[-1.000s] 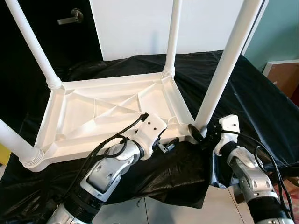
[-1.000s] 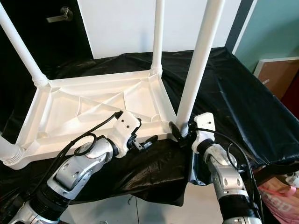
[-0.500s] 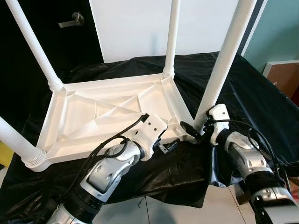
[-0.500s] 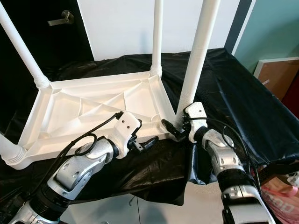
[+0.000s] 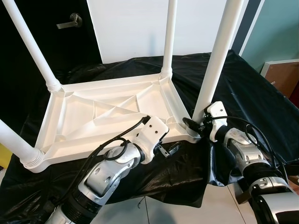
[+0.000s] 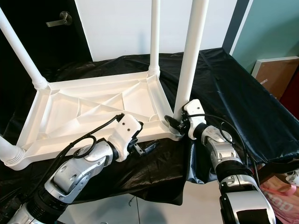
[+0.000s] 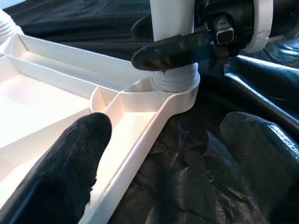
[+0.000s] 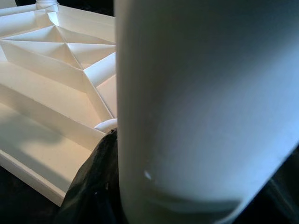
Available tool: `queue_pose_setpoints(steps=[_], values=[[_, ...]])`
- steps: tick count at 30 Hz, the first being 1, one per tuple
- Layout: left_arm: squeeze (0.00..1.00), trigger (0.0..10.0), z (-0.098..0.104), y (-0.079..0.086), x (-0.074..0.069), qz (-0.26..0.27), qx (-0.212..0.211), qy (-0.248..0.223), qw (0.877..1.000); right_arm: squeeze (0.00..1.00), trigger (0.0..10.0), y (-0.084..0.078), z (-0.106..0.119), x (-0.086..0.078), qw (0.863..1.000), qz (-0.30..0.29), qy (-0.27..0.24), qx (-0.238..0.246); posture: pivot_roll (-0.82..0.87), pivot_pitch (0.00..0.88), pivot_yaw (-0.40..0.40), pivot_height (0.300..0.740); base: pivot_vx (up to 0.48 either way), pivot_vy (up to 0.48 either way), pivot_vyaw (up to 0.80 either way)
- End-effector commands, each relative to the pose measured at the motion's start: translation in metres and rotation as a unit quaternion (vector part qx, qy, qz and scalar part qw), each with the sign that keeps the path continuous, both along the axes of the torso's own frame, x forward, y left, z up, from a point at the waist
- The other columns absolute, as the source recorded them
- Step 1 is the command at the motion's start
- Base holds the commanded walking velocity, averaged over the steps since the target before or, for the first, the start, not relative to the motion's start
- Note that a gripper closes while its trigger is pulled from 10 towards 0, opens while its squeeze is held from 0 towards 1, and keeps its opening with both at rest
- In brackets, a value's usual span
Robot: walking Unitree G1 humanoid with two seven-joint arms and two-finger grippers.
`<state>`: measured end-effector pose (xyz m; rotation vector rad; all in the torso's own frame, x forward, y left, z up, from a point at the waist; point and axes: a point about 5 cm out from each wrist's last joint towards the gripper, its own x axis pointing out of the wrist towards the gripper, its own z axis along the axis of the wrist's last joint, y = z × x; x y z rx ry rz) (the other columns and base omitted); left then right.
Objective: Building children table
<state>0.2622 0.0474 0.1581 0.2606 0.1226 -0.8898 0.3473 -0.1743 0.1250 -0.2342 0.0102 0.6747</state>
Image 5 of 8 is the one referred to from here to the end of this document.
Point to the white plastic table leg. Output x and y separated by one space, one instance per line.
16 142
32 46
169 37
217 56

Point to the dark red cloth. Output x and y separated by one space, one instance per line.
294 93

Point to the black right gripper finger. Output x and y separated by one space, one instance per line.
190 125

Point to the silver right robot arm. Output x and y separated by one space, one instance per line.
252 161

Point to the yellow plastic object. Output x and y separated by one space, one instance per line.
4 156

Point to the white framed brown board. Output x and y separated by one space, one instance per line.
282 77

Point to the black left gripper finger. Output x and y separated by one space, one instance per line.
173 149

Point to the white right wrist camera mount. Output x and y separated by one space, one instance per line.
217 119

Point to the dark grey wall trim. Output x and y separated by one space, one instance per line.
247 23

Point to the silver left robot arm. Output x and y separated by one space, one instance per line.
103 172

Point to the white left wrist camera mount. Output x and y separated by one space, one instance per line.
152 135

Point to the pink clear plastic bag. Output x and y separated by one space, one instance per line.
292 184

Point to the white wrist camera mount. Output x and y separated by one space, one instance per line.
217 119
152 135

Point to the white plastic table top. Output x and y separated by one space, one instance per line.
103 112

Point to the black plastic table cover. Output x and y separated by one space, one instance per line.
261 107

